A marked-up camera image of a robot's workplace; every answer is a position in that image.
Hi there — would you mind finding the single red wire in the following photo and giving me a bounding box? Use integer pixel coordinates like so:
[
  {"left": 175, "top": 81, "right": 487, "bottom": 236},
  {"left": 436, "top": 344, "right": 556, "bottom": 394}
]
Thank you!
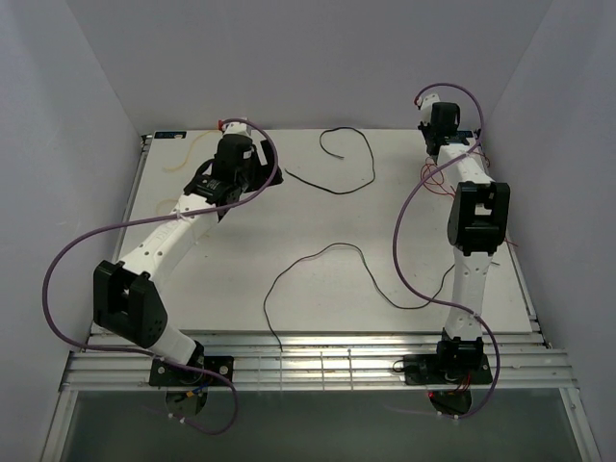
[{"left": 419, "top": 143, "right": 519, "bottom": 247}]

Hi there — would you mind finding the black cable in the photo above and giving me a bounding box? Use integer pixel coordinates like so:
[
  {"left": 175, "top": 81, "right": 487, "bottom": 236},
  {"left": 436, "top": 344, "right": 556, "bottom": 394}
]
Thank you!
[{"left": 284, "top": 126, "right": 377, "bottom": 196}]

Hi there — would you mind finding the single black wire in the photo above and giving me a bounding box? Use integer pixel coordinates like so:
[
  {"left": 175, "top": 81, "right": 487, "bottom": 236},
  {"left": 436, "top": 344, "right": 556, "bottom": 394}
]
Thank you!
[{"left": 263, "top": 242, "right": 456, "bottom": 350}]

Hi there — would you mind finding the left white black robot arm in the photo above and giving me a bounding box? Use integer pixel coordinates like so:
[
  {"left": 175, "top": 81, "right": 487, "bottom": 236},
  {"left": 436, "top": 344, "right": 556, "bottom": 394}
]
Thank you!
[{"left": 93, "top": 132, "right": 282, "bottom": 385}]

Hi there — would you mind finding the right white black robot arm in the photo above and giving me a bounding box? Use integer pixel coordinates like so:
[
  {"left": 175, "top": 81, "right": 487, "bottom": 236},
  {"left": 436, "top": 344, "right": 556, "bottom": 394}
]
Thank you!
[{"left": 418, "top": 93, "right": 510, "bottom": 382}]

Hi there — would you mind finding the left blue label sticker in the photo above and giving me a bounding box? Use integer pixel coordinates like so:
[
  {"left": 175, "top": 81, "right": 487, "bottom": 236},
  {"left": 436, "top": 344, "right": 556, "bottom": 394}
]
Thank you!
[{"left": 153, "top": 131, "right": 187, "bottom": 140}]

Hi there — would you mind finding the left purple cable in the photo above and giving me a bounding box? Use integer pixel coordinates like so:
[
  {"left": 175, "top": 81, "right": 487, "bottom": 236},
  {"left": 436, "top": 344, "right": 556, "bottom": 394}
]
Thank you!
[{"left": 41, "top": 116, "right": 281, "bottom": 435}]

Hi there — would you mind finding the purple cable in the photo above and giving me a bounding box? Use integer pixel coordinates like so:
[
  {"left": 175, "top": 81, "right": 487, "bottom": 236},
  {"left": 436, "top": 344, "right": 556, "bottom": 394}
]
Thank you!
[
  {"left": 41, "top": 116, "right": 281, "bottom": 435},
  {"left": 394, "top": 82, "right": 500, "bottom": 421}
]

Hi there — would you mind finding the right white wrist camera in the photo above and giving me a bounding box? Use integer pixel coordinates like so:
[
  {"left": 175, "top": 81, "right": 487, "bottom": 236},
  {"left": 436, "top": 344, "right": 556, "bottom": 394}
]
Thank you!
[{"left": 415, "top": 93, "right": 440, "bottom": 124}]

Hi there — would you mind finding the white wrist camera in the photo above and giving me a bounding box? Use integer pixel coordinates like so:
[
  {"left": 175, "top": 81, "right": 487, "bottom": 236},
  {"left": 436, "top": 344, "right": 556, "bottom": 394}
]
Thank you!
[
  {"left": 218, "top": 119, "right": 252, "bottom": 139},
  {"left": 415, "top": 93, "right": 440, "bottom": 124}
]

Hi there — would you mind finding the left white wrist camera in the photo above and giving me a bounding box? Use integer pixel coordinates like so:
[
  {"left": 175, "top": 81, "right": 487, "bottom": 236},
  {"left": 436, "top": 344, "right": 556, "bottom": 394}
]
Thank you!
[{"left": 218, "top": 119, "right": 252, "bottom": 139}]

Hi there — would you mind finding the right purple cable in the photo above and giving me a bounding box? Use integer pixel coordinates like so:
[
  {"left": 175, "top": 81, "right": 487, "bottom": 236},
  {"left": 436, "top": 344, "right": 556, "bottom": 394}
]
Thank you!
[{"left": 394, "top": 82, "right": 500, "bottom": 421}]

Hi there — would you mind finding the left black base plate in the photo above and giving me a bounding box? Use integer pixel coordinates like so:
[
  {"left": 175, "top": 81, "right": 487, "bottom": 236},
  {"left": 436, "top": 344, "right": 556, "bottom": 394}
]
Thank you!
[{"left": 148, "top": 356, "right": 235, "bottom": 388}]

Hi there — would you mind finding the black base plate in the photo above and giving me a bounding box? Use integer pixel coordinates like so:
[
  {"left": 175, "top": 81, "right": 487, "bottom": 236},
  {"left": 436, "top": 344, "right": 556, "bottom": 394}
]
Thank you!
[
  {"left": 392, "top": 353, "right": 493, "bottom": 385},
  {"left": 148, "top": 356, "right": 235, "bottom": 388}
]

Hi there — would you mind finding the aluminium rail frame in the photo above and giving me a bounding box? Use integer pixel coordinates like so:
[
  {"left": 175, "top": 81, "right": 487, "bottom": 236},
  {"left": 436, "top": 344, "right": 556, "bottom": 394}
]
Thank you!
[{"left": 67, "top": 129, "right": 601, "bottom": 461}]

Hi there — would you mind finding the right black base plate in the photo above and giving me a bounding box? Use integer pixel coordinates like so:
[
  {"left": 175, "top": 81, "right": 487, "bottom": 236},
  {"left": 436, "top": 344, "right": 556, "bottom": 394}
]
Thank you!
[{"left": 392, "top": 353, "right": 493, "bottom": 385}]

